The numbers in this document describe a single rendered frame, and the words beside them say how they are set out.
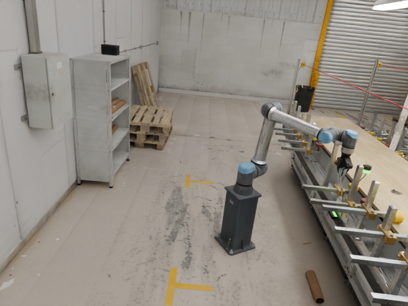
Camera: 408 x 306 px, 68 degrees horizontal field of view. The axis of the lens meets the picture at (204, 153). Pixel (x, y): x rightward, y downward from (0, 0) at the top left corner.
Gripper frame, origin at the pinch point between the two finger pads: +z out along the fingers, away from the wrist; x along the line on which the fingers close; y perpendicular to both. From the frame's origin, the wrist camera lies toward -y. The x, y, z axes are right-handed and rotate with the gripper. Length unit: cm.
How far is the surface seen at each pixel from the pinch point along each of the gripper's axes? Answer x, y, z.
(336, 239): -32, 39, 85
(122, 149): 238, 204, 85
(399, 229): -25, -46, 11
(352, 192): -6.9, -10.4, 6.4
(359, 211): -0.6, -39.2, 5.9
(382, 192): -38.3, 5.9, 11.4
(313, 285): 4, -16, 94
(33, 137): 263, 30, 9
